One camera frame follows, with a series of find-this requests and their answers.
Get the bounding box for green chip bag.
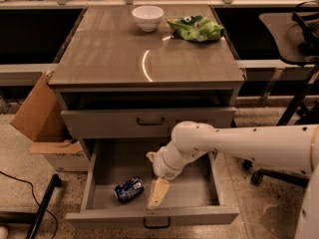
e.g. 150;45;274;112
166;15;224;43

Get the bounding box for upper grey drawer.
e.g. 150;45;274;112
62;107;235;138

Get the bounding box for white cardboard box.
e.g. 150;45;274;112
29;140;89;172

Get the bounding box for blue pepsi can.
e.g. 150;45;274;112
114;176;145;204

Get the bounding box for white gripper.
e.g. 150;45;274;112
146;140;206;210

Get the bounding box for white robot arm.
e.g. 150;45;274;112
148;121;319;239

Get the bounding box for white ceramic bowl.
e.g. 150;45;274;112
132;5;163;32

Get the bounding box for open middle drawer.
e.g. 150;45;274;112
66;137;239;229

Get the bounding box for dark side table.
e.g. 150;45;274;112
259;0;319;125

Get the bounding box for black stand leg left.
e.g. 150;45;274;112
0;174;62;239

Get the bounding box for brown cardboard sheet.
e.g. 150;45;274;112
10;73;66;142

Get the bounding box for black floor cable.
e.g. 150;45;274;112
0;170;59;239

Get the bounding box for grey drawer cabinet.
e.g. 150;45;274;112
48;4;245;161

